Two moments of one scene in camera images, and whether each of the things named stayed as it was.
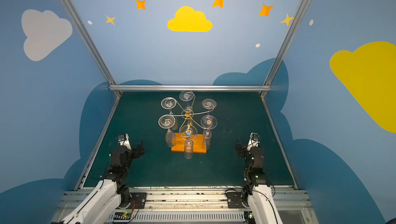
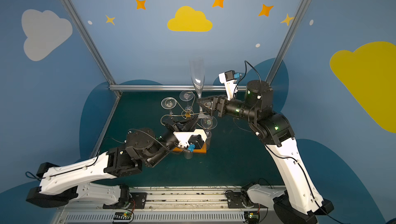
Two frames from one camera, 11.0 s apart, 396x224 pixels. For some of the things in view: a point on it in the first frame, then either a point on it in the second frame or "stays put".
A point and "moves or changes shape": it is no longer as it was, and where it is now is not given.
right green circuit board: (249, 216) stays put
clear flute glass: (209, 104) moves or changes shape
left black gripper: (135, 150) → (180, 128)
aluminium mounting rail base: (191, 206) stays put
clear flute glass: (208, 122) stays put
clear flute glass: (187, 95) stays put
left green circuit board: (122, 216) stays put
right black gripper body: (243, 153) → (219, 106)
